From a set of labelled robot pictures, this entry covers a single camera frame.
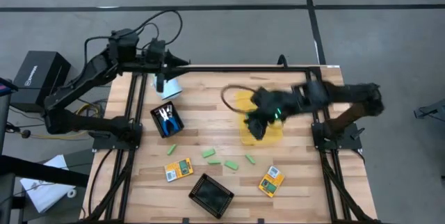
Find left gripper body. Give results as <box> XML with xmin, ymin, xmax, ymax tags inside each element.
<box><xmin>141</xmin><ymin>38</ymin><xmax>168</xmax><ymax>93</ymax></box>

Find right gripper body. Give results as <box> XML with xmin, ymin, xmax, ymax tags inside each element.
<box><xmin>248</xmin><ymin>86</ymin><xmax>303</xmax><ymax>123</ymax></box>

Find yellow translucent plastic bin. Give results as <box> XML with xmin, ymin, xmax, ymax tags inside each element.
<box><xmin>235</xmin><ymin>90</ymin><xmax>284</xmax><ymax>147</ymax></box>

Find white cup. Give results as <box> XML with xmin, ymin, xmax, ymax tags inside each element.
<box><xmin>152</xmin><ymin>72</ymin><xmax>184</xmax><ymax>102</ymax></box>

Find yellow packaged calculator card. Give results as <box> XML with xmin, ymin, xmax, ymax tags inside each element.
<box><xmin>258</xmin><ymin>165</ymin><xmax>286</xmax><ymax>199</ymax></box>
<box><xmin>164</xmin><ymin>157</ymin><xmax>195</xmax><ymax>183</ymax></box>

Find small black slotted basket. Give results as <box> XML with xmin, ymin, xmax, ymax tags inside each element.
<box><xmin>149</xmin><ymin>100</ymin><xmax>185</xmax><ymax>139</ymax></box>

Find blue-handled pliers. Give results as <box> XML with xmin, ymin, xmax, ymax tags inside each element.
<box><xmin>158</xmin><ymin>105</ymin><xmax>181</xmax><ymax>136</ymax></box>

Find large black slotted basket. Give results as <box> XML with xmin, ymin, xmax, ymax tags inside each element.
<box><xmin>188</xmin><ymin>173</ymin><xmax>235</xmax><ymax>220</ymax></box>

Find black cardboard box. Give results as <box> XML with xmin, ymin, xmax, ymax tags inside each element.
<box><xmin>9</xmin><ymin>50</ymin><xmax>72</xmax><ymax>113</ymax></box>

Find small lit screen device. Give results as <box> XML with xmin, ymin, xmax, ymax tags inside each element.
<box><xmin>0</xmin><ymin>77</ymin><xmax>19</xmax><ymax>97</ymax></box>

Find dark grey chair base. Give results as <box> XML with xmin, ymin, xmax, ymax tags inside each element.
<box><xmin>413</xmin><ymin>98</ymin><xmax>445</xmax><ymax>124</ymax></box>

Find white paper sheets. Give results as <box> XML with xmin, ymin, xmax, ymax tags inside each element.
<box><xmin>19</xmin><ymin>154</ymin><xmax>76</xmax><ymax>214</ymax></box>

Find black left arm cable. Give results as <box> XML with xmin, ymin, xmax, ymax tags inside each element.
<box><xmin>84</xmin><ymin>9</ymin><xmax>184</xmax><ymax>65</ymax></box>

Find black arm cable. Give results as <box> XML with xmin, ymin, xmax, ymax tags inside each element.
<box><xmin>220</xmin><ymin>83</ymin><xmax>260</xmax><ymax>115</ymax></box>
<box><xmin>84</xmin><ymin>9</ymin><xmax>184</xmax><ymax>65</ymax></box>

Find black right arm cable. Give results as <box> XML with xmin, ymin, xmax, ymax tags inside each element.
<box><xmin>220</xmin><ymin>83</ymin><xmax>260</xmax><ymax>115</ymax></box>

